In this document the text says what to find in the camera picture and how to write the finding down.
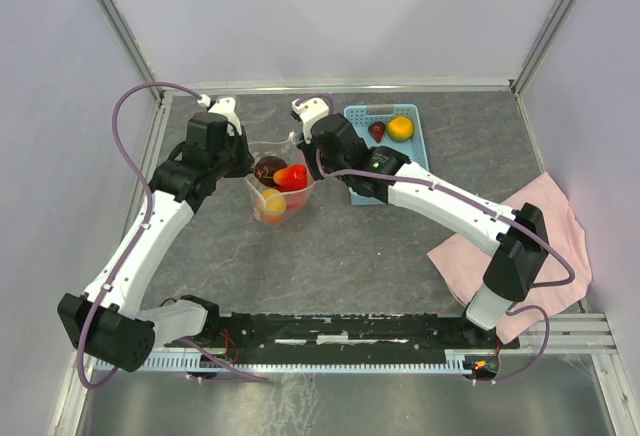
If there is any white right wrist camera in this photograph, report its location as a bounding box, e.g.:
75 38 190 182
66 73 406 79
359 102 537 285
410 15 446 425
291 93 334 143

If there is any bright red apple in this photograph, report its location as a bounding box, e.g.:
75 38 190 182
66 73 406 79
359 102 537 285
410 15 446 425
283 187 312 212

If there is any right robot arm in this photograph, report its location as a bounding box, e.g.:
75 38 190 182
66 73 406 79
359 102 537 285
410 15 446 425
295 110 549 347

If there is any light blue perforated basket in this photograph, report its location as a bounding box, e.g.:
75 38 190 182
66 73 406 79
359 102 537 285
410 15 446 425
343 103 432 206

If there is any pink cloth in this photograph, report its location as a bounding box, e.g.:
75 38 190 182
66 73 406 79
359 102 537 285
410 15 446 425
428 173 592 316

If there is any orange tangerine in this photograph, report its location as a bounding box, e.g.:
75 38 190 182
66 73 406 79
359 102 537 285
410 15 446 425
260 213 286 225

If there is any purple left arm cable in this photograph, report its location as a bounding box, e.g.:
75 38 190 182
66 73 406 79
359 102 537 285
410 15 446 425
77 81 274 390

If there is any light blue cable duct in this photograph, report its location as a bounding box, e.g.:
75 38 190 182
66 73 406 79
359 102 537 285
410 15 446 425
94 348 501 373

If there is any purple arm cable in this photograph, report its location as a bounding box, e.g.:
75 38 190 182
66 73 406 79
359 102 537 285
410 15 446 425
77 81 274 390
292 93 576 385

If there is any yellow lemon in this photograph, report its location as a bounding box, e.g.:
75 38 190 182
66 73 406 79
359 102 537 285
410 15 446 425
261 188 288 217

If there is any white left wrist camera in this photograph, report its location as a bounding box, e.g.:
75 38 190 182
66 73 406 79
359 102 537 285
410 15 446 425
197 94 243 136

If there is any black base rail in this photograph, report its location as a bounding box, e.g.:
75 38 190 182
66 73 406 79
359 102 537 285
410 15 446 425
190 313 520 366

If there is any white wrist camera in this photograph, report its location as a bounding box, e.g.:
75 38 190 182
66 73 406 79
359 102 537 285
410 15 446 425
197 94 243 136
291 93 334 143

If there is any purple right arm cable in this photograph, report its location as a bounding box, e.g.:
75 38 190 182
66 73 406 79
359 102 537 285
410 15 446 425
292 93 576 385

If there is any dark red apple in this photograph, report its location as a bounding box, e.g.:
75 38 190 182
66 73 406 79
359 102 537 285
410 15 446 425
254 155 287 187

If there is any yellow orange fruit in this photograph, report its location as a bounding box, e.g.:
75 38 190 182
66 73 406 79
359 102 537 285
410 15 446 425
387 116 415 142

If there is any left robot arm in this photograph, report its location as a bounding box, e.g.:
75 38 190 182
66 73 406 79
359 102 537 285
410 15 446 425
57 108 253 372

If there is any clear polka dot zip bag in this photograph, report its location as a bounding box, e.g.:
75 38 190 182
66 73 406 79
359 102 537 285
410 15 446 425
245 132 315 223

